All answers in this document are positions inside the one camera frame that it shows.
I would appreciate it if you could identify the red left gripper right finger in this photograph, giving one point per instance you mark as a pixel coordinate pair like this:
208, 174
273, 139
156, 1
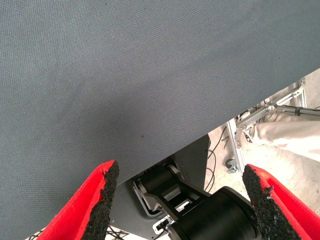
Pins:
275, 212

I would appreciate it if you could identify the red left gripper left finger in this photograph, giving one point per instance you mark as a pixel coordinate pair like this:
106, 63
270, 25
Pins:
82, 207

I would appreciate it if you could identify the black cylinder housing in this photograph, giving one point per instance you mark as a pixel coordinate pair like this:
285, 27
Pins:
212, 217

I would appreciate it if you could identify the grey caster wheel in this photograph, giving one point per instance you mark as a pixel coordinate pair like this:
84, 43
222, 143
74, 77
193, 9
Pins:
231, 165

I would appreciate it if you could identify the person leg beige trousers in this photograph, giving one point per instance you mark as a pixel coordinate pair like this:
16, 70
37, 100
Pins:
295, 135

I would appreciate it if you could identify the grey metal panel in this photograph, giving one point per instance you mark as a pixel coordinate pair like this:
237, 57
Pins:
195, 162

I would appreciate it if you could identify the diagonal aluminium strut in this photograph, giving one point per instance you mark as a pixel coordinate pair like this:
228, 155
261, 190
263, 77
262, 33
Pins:
252, 117

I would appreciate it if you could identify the metal rod with black clamp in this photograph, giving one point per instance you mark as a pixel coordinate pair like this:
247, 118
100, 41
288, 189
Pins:
287, 108

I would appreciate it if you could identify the aluminium profile beam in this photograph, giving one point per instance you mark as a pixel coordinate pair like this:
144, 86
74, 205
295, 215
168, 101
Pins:
297, 93

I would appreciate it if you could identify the dark grey table cloth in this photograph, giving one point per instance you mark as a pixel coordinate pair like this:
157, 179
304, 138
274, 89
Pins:
125, 75

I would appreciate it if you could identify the aluminium profile post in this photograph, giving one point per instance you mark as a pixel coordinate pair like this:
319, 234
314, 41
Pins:
237, 150

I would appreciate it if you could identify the black hinge bracket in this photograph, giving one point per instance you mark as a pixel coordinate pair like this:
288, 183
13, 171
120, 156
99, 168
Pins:
157, 178

